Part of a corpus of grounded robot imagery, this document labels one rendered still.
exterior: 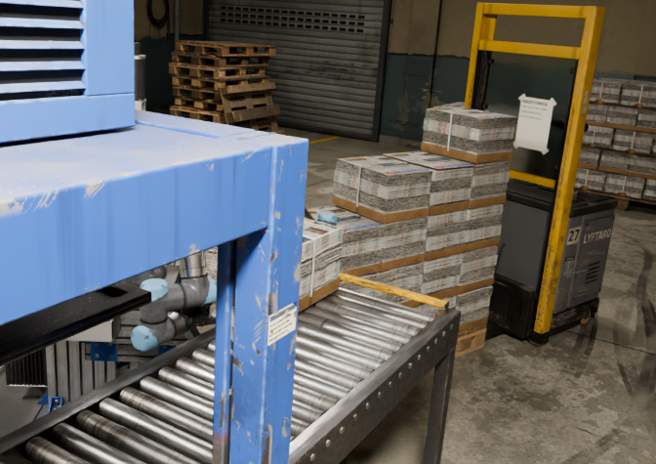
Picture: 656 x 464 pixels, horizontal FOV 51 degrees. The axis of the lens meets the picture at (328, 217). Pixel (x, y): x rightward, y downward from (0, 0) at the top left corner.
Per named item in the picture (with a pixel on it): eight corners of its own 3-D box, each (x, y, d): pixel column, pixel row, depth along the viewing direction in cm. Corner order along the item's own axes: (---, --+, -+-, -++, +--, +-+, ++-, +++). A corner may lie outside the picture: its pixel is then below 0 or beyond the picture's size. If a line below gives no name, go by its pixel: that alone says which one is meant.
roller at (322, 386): (214, 352, 198) (214, 335, 197) (356, 404, 176) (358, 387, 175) (202, 358, 194) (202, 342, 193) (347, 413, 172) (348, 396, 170)
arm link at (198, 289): (186, 140, 204) (206, 302, 205) (151, 141, 198) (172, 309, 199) (203, 133, 195) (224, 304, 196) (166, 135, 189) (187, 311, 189)
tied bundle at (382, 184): (330, 204, 335) (334, 157, 329) (375, 198, 353) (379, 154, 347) (383, 225, 307) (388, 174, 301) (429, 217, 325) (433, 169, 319)
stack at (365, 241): (223, 388, 323) (228, 218, 300) (399, 332, 395) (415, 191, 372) (269, 428, 294) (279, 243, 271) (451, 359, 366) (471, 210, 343)
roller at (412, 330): (301, 299, 237) (298, 288, 234) (427, 337, 214) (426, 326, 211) (293, 309, 233) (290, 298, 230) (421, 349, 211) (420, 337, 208)
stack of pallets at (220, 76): (222, 127, 1058) (224, 40, 1022) (273, 135, 1019) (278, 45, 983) (165, 137, 943) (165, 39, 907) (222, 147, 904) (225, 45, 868)
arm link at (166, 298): (173, 274, 196) (173, 309, 199) (135, 279, 189) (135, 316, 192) (184, 282, 189) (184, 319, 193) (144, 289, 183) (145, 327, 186)
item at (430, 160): (381, 155, 345) (381, 153, 345) (420, 151, 363) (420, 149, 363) (436, 170, 318) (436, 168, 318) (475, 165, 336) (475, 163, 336)
